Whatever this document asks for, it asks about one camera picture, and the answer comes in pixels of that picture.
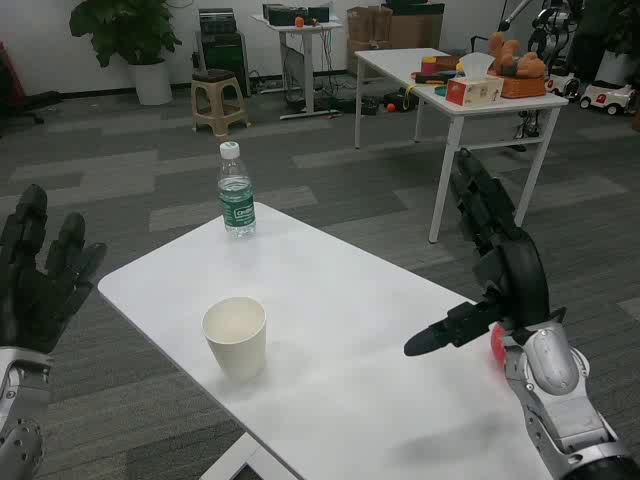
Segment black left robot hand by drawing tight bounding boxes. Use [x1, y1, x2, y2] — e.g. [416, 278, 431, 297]
[0, 183, 108, 354]

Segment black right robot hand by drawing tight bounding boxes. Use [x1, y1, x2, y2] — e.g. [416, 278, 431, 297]
[403, 148, 569, 357]

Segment red apple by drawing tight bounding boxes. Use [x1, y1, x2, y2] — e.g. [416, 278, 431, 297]
[489, 323, 507, 371]

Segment orange basket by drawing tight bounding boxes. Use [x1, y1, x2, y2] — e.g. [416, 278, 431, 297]
[499, 74, 547, 100]

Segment red white tissue box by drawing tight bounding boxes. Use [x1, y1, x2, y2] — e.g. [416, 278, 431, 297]
[445, 52, 505, 107]

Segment white toy car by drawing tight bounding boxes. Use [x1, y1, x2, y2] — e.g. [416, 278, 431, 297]
[547, 72, 582, 99]
[579, 82, 636, 117]

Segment white paper cup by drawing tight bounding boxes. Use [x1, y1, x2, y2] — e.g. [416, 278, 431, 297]
[201, 296, 267, 380]

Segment brown teddy bear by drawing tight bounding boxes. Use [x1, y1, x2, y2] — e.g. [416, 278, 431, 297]
[487, 32, 546, 79]

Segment clear green-label water bottle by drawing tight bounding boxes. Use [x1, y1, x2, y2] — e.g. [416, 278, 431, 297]
[217, 140, 258, 240]

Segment white metal-leg table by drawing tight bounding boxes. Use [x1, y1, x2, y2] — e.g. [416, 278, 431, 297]
[353, 47, 570, 245]

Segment silver black humanoid robot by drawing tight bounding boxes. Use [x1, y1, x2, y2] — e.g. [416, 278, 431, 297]
[529, 0, 576, 66]

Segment dark plant in white pot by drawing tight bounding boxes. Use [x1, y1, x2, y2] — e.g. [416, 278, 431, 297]
[569, 0, 640, 86]

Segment grey pole with black tip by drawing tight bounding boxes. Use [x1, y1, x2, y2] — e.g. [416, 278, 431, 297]
[497, 0, 531, 31]

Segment white table base bar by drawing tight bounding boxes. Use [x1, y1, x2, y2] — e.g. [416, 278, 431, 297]
[199, 432, 301, 480]

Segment beige plastic stool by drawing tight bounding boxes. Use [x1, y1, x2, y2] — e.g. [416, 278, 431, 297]
[190, 69, 251, 139]

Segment smooth brown cardboard box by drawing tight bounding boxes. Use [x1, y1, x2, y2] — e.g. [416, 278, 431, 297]
[389, 12, 444, 51]

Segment green plant in white pot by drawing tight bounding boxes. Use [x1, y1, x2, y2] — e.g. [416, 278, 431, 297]
[68, 0, 184, 106]

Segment black bag on boxes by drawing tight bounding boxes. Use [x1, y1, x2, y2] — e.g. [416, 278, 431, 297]
[382, 2, 446, 16]

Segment white standing desk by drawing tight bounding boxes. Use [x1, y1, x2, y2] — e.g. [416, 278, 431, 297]
[251, 12, 346, 121]

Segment black equipment cabinet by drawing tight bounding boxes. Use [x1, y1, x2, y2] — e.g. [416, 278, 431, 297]
[193, 7, 251, 99]

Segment large black case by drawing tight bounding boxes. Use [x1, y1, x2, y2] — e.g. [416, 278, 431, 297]
[262, 2, 309, 26]

